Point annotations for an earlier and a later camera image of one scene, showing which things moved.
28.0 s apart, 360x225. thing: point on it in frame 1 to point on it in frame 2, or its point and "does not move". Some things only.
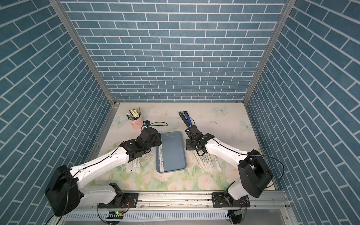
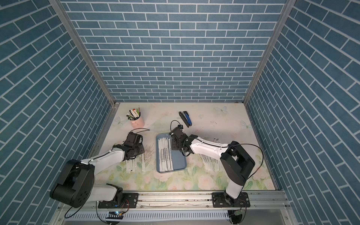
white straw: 161,163 to 168,158
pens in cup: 133,114 does not move
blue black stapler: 185,117 does not move
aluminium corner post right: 283,17 does not move
